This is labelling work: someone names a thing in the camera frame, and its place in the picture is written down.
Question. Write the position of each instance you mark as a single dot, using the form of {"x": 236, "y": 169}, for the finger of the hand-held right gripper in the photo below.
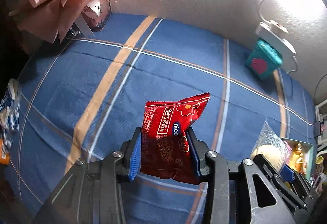
{"x": 270, "y": 170}
{"x": 288, "y": 172}

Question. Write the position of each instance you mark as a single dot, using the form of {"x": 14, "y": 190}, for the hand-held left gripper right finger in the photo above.
{"x": 194, "y": 160}

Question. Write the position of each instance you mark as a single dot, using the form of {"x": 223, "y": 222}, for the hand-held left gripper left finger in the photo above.
{"x": 135, "y": 157}

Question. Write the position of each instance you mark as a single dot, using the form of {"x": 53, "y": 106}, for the clear yellow pastry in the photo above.
{"x": 265, "y": 152}

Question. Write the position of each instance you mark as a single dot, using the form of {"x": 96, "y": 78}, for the yellow candy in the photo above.
{"x": 297, "y": 153}

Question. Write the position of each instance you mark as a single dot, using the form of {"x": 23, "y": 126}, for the teal-rimmed white cardboard tray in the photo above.
{"x": 309, "y": 160}

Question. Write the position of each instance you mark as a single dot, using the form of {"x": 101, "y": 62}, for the small red snack packet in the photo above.
{"x": 166, "y": 121}

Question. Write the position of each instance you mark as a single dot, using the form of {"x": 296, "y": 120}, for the dark grey charger adapter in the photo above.
{"x": 317, "y": 128}

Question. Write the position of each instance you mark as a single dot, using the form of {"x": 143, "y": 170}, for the white plastic rack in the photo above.
{"x": 319, "y": 116}

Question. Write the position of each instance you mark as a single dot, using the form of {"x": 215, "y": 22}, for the blue plaid bedsheet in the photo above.
{"x": 178, "y": 73}

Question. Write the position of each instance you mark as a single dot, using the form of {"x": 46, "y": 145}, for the teal cube box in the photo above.
{"x": 260, "y": 63}

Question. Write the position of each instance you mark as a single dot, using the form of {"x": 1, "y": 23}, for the blue white packet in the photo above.
{"x": 11, "y": 116}

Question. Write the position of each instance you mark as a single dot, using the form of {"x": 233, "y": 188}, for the orange packet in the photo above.
{"x": 3, "y": 155}

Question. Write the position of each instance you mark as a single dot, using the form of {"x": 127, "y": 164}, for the white power strip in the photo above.
{"x": 270, "y": 34}

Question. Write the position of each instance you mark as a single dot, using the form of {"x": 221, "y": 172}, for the clear plastic gift box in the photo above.
{"x": 99, "y": 9}

